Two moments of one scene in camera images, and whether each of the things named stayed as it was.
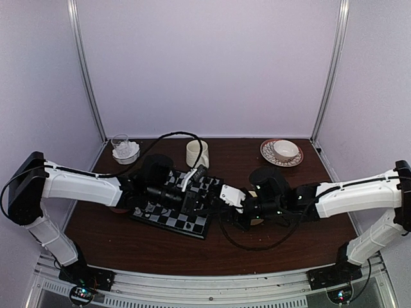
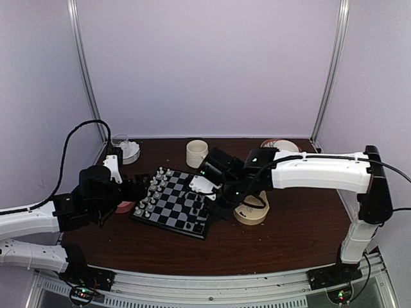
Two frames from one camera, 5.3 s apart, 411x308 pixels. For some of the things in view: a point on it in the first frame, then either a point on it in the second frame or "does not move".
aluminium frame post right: x=344 y=6 does not move
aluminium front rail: x=282 y=289 does not move
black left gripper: x=190 y=202 → x=141 y=189
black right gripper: x=244 y=225 → x=225 y=213
